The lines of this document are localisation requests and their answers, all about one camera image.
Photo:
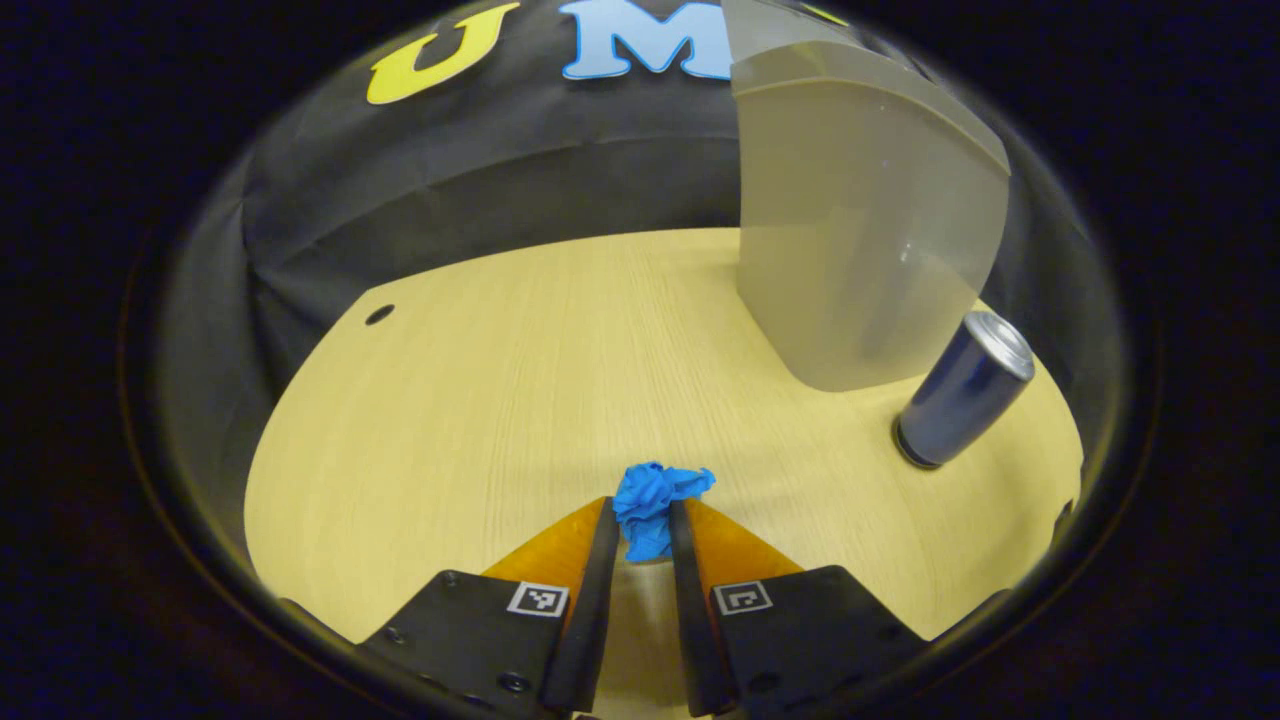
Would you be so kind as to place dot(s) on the blue pop can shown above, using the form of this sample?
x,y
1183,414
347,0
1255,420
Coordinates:
x,y
960,395

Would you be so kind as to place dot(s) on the blue paper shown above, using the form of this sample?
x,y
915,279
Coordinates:
x,y
648,505

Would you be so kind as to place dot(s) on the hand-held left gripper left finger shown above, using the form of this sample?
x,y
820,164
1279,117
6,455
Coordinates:
x,y
595,600

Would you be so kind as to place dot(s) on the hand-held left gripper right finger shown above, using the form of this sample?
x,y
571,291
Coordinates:
x,y
690,620

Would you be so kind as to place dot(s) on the white desktop garbage bin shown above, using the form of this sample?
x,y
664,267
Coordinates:
x,y
860,230

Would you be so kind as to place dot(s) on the black backdrop cloth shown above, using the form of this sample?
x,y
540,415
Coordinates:
x,y
450,190

